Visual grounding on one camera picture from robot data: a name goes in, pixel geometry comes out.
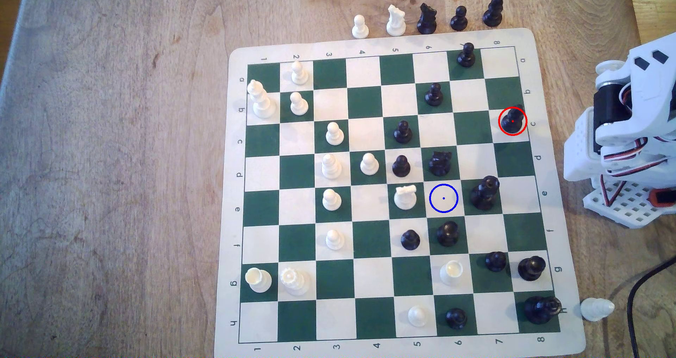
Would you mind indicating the white knight chess piece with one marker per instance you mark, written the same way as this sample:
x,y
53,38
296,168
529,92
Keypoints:
x,y
405,198
396,24

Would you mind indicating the black pawn chess piece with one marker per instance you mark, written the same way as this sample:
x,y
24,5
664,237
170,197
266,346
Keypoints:
x,y
403,133
459,21
466,57
456,319
495,262
434,96
401,167
410,240

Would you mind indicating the white bishop chess piece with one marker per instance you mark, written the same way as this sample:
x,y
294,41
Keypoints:
x,y
595,310
331,168

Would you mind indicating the orange and black clamp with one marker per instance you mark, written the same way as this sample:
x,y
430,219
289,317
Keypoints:
x,y
664,197

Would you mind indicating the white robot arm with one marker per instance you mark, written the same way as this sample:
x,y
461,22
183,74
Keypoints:
x,y
581,152

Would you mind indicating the black rook chess piece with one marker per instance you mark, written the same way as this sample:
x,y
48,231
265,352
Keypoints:
x,y
531,269
448,234

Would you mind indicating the black king chess piece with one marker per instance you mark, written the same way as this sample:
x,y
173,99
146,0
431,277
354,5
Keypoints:
x,y
541,310

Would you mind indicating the white pawn chess piece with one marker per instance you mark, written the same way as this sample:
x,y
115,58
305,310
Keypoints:
x,y
360,28
331,201
417,317
369,165
334,135
334,241
299,105
299,75

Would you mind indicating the white rook chess piece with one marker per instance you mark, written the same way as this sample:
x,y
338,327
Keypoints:
x,y
451,273
259,281

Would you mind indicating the green and white chess mat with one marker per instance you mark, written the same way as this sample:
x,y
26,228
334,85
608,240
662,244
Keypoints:
x,y
364,102

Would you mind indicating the black queen chess piece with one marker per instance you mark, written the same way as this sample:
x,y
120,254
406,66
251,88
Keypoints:
x,y
484,195

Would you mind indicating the black bishop chess piece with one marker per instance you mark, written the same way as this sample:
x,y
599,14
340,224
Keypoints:
x,y
493,15
512,123

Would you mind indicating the white queen chess piece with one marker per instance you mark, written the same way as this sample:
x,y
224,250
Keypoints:
x,y
294,282

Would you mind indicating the white grid robot base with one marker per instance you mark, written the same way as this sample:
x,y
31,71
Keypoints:
x,y
628,205

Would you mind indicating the black knight chess piece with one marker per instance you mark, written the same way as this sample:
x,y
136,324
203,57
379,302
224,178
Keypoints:
x,y
426,22
439,164

